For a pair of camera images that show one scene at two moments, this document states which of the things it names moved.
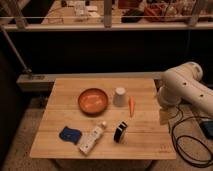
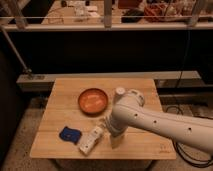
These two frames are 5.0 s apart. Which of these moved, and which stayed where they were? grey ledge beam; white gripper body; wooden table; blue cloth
Moved: white gripper body
Stayed: wooden table; blue cloth; grey ledge beam
